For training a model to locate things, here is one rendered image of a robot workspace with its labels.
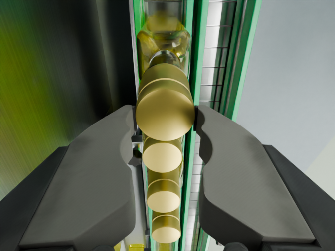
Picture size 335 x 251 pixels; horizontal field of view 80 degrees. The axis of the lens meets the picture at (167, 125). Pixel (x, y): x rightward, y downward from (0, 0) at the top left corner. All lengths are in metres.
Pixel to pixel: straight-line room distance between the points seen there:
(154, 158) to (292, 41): 0.53
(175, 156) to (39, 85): 0.15
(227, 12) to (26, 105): 0.35
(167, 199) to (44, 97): 0.16
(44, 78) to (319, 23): 0.61
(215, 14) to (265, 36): 0.21
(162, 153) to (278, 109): 0.57
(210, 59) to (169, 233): 0.32
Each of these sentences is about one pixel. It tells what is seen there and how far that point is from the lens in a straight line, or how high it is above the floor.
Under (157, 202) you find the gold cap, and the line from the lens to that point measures 0.21.
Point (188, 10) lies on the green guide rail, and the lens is 0.33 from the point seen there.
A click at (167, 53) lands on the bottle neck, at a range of 0.19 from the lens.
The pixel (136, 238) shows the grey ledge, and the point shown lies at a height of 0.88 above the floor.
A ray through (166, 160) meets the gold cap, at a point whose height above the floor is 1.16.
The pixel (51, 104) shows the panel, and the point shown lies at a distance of 0.25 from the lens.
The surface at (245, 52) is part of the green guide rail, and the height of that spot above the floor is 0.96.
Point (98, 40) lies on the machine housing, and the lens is 0.53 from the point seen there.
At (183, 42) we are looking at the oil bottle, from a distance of 0.21.
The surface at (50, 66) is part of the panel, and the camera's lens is 0.25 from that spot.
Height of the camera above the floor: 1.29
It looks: 58 degrees down
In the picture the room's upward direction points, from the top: 177 degrees clockwise
